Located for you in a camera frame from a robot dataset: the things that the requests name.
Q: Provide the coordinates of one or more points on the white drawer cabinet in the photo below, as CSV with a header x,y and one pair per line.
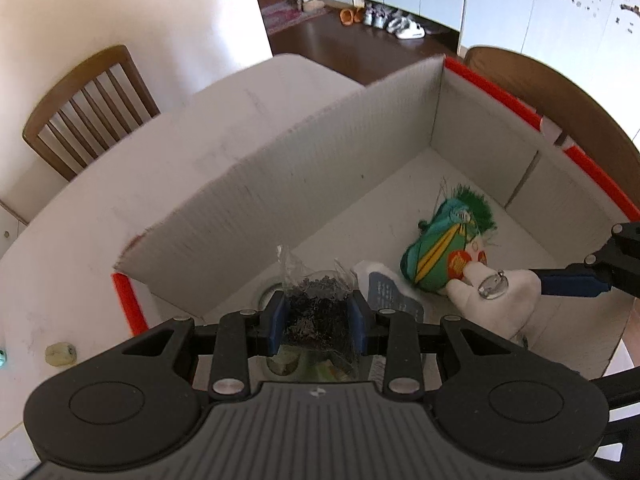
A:
x,y
11,227

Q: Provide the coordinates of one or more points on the wooden chair at wall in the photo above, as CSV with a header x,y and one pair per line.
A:
x,y
93,107

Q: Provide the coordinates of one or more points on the white wall cabinet unit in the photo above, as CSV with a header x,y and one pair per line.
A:
x,y
594,43

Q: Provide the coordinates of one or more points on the green santa plush toy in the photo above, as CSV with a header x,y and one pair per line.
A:
x,y
449,257

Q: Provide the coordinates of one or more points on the orange slippers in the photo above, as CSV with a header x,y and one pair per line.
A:
x,y
351,16

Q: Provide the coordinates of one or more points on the white shoes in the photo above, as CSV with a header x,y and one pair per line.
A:
x,y
393,21

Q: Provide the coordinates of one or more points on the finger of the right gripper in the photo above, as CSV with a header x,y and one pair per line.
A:
x,y
573,281

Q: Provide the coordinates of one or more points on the red patterned doormat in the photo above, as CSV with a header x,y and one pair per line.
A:
x,y
286,14

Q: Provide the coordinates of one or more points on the wooden chair beside box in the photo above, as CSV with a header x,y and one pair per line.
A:
x,y
578,115

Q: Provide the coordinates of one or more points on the olive green soap bar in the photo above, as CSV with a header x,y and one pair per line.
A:
x,y
60,354

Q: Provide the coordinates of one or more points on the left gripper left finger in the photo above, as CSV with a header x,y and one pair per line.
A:
x,y
241,335

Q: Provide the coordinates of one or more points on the white plastic snack bag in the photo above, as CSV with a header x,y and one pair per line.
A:
x,y
385,290

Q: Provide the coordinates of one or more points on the clear bag dark contents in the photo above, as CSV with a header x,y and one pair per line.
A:
x,y
316,344

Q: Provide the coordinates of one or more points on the red white cardboard box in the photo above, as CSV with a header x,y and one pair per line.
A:
x,y
290,154

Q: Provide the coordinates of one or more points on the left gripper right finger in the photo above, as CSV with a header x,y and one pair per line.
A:
x,y
395,336

